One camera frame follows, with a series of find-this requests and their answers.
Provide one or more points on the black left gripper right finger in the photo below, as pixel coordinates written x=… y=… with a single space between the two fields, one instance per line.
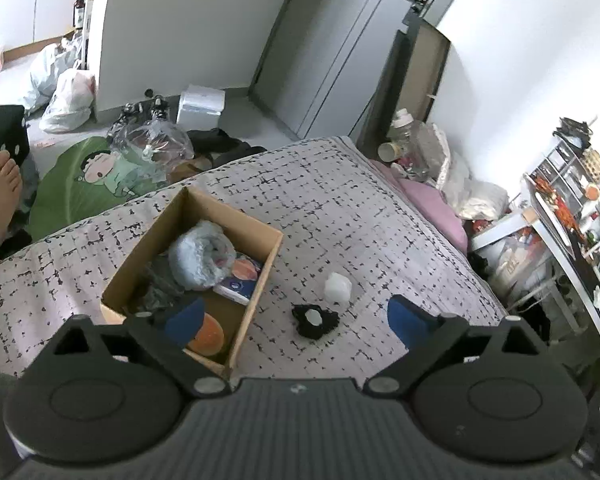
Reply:
x=427 y=339

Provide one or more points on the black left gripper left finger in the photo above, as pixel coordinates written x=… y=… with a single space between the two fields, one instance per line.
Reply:
x=163 y=336

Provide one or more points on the fluffy grey pink plush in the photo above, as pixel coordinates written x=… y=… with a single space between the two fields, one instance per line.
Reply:
x=201 y=257

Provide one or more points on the orange soft ball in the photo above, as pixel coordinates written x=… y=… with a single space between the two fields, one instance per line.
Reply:
x=209 y=340

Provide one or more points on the small white soft object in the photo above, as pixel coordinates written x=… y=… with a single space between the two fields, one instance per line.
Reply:
x=337 y=289

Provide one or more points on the small black soft object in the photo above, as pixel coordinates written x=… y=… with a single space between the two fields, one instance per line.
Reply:
x=314 y=322

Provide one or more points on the illustrated purple picture book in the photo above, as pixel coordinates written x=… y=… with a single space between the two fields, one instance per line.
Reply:
x=239 y=286

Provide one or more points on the brown cardboard box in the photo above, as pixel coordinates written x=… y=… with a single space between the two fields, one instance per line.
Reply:
x=144 y=281

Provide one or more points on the pink pillow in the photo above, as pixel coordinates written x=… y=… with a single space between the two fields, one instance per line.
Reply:
x=431 y=205

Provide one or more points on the green cartoon cushion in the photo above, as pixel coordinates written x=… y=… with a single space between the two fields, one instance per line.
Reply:
x=87 y=179

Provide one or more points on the clear plastic bag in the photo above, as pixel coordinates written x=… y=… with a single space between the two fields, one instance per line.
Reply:
x=157 y=146

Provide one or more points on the paper cup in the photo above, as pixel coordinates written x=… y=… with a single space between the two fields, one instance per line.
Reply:
x=391 y=151

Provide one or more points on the clear plastic bottle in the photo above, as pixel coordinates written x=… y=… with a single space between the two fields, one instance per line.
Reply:
x=404 y=128

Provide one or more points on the white cluttered desk shelf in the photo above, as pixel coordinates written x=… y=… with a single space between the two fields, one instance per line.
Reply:
x=550 y=234

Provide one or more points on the white cube appliance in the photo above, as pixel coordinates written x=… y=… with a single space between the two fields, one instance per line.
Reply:
x=200 y=108

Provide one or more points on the white plastic bag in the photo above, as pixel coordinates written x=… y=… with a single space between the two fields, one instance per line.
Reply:
x=71 y=103

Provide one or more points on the dark folded board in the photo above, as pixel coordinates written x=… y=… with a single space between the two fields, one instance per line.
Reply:
x=410 y=80

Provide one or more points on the black polka dot cushion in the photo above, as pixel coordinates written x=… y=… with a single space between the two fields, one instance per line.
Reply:
x=13 y=133

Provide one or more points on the grey door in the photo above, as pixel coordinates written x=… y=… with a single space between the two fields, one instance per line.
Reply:
x=323 y=61

